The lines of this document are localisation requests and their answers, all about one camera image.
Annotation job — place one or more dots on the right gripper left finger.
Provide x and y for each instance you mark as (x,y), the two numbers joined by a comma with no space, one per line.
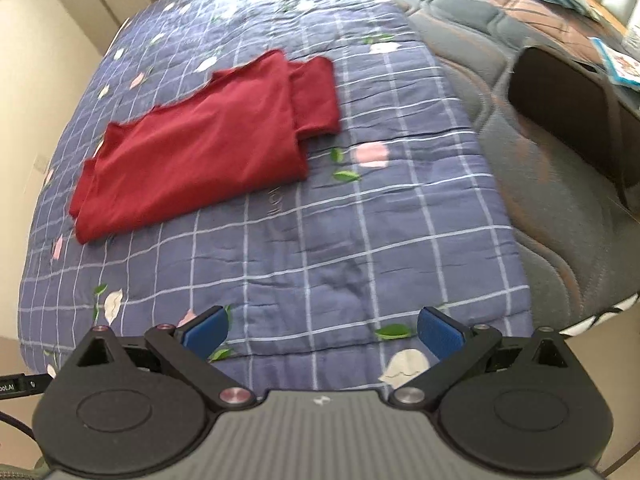
(183,353)

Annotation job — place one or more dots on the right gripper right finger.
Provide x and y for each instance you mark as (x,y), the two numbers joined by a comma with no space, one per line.
(461,352)

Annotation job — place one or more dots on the dark red garment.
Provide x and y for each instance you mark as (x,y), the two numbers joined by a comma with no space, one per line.
(244,131)

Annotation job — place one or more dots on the grey brown quilted mattress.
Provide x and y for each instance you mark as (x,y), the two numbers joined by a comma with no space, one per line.
(579,245)

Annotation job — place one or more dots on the blue plaid floral quilt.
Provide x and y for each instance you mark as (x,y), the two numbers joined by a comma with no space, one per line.
(323,279)

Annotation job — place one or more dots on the blue white booklet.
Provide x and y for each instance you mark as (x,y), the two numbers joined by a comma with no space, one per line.
(622,69)

